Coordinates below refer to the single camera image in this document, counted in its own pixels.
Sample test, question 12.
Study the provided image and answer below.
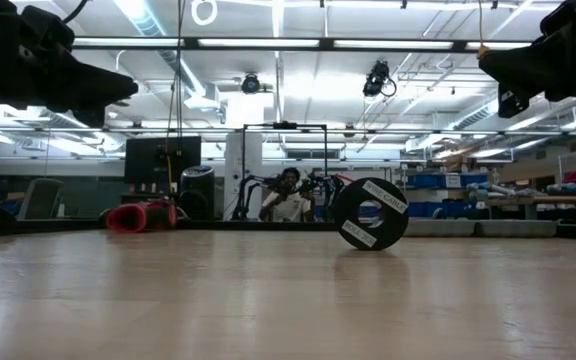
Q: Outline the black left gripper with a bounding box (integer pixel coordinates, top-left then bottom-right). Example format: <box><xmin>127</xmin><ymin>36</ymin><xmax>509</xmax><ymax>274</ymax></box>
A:
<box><xmin>0</xmin><ymin>0</ymin><xmax>139</xmax><ymax>129</ymax></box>

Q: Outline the black cord spool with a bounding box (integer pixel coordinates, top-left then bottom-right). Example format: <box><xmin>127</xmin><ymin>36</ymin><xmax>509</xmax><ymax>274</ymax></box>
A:
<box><xmin>332</xmin><ymin>177</ymin><xmax>410</xmax><ymax>252</ymax></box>

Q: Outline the black monitor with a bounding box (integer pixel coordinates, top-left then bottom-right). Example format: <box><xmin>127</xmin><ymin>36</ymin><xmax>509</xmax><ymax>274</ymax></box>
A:
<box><xmin>124</xmin><ymin>135</ymin><xmax>203</xmax><ymax>187</ymax></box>

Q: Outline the wooden workbench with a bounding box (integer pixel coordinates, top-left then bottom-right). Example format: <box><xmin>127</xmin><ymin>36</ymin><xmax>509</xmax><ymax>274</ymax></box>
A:
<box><xmin>487</xmin><ymin>194</ymin><xmax>576</xmax><ymax>221</ymax></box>

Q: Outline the black overhead light bar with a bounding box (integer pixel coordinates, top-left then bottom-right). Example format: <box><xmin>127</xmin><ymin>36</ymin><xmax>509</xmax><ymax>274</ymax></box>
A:
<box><xmin>71</xmin><ymin>35</ymin><xmax>534</xmax><ymax>54</ymax></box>

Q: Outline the person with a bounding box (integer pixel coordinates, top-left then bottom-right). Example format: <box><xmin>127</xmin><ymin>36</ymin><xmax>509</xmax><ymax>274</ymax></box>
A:
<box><xmin>258</xmin><ymin>167</ymin><xmax>317</xmax><ymax>223</ymax></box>

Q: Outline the hanging cord yellow plug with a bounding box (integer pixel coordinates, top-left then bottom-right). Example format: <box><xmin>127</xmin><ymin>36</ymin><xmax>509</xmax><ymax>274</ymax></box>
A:
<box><xmin>475</xmin><ymin>0</ymin><xmax>493</xmax><ymax>60</ymax></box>

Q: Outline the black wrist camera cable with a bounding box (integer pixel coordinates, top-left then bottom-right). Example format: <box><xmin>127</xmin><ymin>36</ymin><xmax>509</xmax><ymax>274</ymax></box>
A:
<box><xmin>62</xmin><ymin>0</ymin><xmax>92</xmax><ymax>24</ymax></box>

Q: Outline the white hanging ring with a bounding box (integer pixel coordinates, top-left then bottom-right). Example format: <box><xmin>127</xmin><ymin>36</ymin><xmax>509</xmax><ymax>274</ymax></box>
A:
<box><xmin>190</xmin><ymin>0</ymin><xmax>219</xmax><ymax>27</ymax></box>

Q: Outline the red black cordless drill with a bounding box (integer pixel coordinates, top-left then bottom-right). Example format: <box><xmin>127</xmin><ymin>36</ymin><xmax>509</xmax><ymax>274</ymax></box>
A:
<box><xmin>105</xmin><ymin>198</ymin><xmax>179</xmax><ymax>234</ymax></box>

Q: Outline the black ceiling-hung camera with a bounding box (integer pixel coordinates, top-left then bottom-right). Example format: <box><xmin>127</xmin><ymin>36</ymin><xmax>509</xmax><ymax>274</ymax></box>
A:
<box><xmin>362</xmin><ymin>60</ymin><xmax>398</xmax><ymax>99</ymax></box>

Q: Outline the black overhead rig camera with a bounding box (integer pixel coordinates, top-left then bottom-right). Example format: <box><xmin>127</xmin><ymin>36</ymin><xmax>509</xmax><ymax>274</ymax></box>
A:
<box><xmin>240</xmin><ymin>73</ymin><xmax>262</xmax><ymax>95</ymax></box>

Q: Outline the black background station frame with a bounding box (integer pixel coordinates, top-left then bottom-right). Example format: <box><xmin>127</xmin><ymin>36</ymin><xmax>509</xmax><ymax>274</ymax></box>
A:
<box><xmin>241</xmin><ymin>121</ymin><xmax>328</xmax><ymax>221</ymax></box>

